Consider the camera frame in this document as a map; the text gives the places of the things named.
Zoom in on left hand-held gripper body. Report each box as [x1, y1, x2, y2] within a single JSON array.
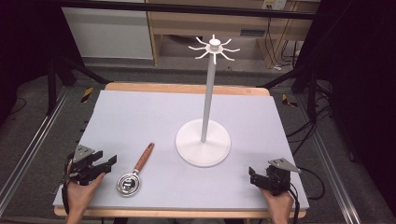
[[65, 144, 106, 187]]

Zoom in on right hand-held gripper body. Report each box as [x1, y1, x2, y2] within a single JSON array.
[[262, 158, 303, 197]]

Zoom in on metal spoon with wooden handle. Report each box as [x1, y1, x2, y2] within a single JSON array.
[[116, 142, 156, 198]]

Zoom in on white hook stand rack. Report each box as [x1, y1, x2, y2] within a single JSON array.
[[175, 34, 241, 168]]

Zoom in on person's left hand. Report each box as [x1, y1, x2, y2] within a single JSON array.
[[63, 164, 106, 217]]

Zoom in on person's right hand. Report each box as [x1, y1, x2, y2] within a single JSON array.
[[260, 186, 295, 218]]

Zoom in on light grey table mat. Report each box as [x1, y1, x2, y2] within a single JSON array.
[[52, 90, 310, 211]]

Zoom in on black metal stand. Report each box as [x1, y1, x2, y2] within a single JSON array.
[[256, 64, 334, 123], [46, 55, 111, 116]]

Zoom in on wooden table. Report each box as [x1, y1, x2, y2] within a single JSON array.
[[52, 81, 308, 219]]

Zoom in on dark curtain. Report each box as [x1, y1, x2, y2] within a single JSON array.
[[293, 0, 396, 217], [0, 0, 83, 125]]

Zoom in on white cabinet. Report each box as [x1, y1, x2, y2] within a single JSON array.
[[61, 6, 154, 61]]

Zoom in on wooden desk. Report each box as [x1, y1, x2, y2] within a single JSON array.
[[145, 0, 322, 69]]

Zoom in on white power strip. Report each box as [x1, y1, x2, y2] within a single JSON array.
[[262, 0, 287, 11]]

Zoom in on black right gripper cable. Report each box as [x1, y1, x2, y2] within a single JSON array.
[[286, 181, 302, 224]]

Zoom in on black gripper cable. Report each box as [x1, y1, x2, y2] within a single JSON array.
[[286, 181, 302, 224], [61, 155, 76, 217]]

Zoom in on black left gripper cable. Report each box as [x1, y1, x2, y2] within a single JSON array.
[[61, 155, 76, 217]]

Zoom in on black looped cable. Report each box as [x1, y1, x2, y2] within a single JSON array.
[[297, 166, 327, 201]]

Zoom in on metal floor rail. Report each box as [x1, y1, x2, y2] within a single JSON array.
[[0, 88, 72, 217], [295, 92, 363, 224]]

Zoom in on black floor cables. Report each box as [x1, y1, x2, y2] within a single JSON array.
[[285, 104, 335, 157]]

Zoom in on black hanging desk cables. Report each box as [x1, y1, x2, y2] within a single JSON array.
[[263, 17, 302, 69]]

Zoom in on black horizontal frame bar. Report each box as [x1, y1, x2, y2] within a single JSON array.
[[58, 0, 316, 21]]

